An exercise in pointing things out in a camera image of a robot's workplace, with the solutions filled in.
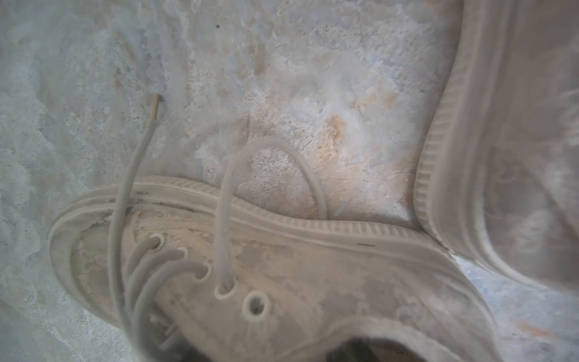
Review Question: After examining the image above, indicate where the cream canvas sneaker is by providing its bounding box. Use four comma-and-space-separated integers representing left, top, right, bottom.
414, 1, 578, 294
48, 100, 501, 361

